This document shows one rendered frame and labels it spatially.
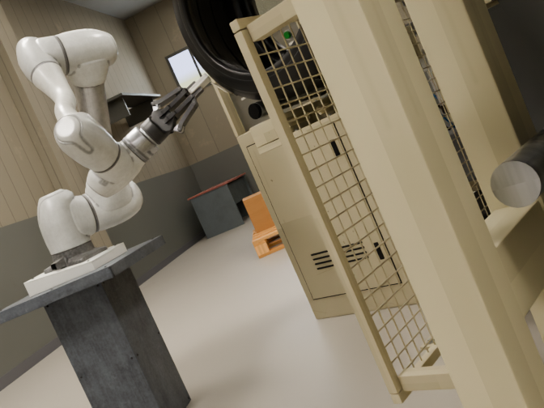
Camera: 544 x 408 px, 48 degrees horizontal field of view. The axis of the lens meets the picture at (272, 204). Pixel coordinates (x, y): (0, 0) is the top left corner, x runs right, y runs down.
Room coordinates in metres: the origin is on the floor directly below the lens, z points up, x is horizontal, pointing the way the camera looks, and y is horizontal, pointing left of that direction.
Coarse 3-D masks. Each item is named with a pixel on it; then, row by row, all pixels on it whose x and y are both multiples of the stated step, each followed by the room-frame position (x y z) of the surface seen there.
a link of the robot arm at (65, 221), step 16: (64, 192) 2.28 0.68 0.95; (48, 208) 2.24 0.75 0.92; (64, 208) 2.24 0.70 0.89; (80, 208) 2.28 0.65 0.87; (48, 224) 2.23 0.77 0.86; (64, 224) 2.23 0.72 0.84; (80, 224) 2.26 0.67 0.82; (48, 240) 2.25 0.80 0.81; (64, 240) 2.23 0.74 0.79; (80, 240) 2.26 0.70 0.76
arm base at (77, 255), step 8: (80, 248) 2.25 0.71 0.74; (88, 248) 2.28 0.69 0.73; (96, 248) 2.33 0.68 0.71; (104, 248) 2.35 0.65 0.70; (56, 256) 2.25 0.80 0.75; (64, 256) 2.23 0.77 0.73; (72, 256) 2.24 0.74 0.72; (80, 256) 2.23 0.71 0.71; (88, 256) 2.25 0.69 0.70; (56, 264) 2.19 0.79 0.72; (64, 264) 2.22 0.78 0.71; (72, 264) 2.22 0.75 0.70; (48, 272) 2.25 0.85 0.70
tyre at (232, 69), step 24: (192, 0) 1.83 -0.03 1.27; (216, 0) 1.91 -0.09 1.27; (240, 0) 1.93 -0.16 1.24; (192, 24) 1.72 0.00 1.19; (216, 24) 1.90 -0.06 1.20; (192, 48) 1.74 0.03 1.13; (216, 48) 1.86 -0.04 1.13; (264, 48) 1.92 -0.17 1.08; (216, 72) 1.71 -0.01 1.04; (240, 72) 1.64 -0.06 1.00; (288, 72) 1.56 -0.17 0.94; (312, 72) 1.54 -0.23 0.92; (288, 96) 1.64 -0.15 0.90
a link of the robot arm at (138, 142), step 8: (136, 128) 1.71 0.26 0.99; (128, 136) 1.71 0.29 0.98; (136, 136) 1.70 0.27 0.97; (144, 136) 1.69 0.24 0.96; (128, 144) 1.69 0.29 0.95; (136, 144) 1.69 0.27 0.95; (144, 144) 1.69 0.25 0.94; (152, 144) 1.70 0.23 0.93; (136, 152) 1.69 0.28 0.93; (144, 152) 1.70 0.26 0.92; (152, 152) 1.73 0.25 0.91; (144, 160) 1.72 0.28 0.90
